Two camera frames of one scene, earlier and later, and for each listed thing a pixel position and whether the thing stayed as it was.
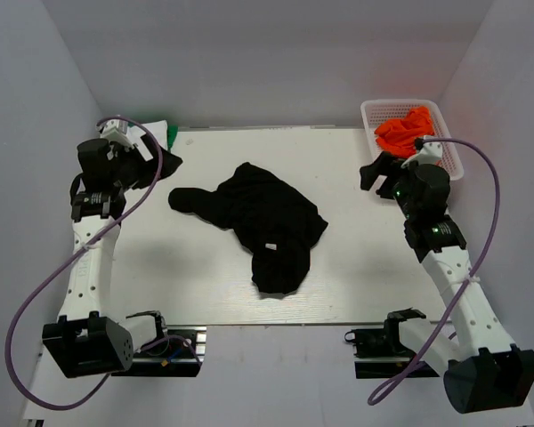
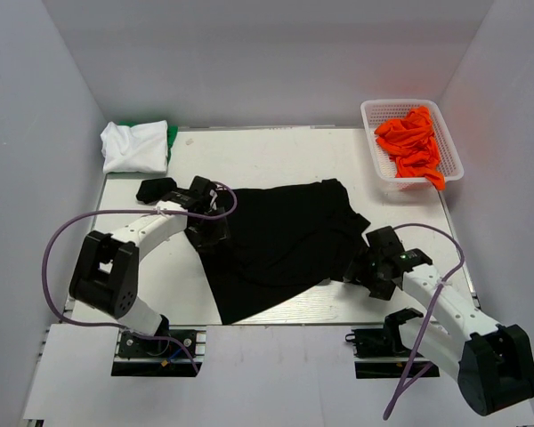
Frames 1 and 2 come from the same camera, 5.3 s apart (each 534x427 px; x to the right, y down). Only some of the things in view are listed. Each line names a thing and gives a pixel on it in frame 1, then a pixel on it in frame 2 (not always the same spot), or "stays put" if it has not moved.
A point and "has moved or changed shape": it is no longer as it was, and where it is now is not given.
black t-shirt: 275,222 has moved or changed shape
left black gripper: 149,166 to 221,233
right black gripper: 385,165 to 382,290
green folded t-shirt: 171,132 stays put
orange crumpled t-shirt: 398,136 stays put
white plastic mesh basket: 376,111 stays put
